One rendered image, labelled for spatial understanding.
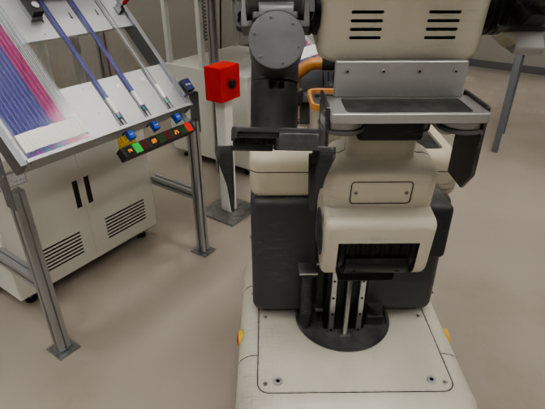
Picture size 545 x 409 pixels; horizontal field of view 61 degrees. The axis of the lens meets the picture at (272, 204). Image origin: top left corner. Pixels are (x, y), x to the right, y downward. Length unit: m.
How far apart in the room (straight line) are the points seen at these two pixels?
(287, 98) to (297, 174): 0.64
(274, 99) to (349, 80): 0.29
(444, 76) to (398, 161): 0.19
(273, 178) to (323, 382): 0.54
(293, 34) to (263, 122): 0.11
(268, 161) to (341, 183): 0.31
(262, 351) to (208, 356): 0.42
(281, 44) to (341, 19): 0.33
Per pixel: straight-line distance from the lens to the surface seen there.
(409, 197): 0.96
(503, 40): 0.93
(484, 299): 2.12
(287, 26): 0.49
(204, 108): 2.92
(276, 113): 0.54
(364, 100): 0.82
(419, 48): 0.85
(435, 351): 1.43
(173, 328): 1.85
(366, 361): 1.35
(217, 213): 2.49
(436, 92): 0.86
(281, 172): 1.18
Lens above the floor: 1.27
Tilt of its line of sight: 30 degrees down
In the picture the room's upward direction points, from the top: straight up
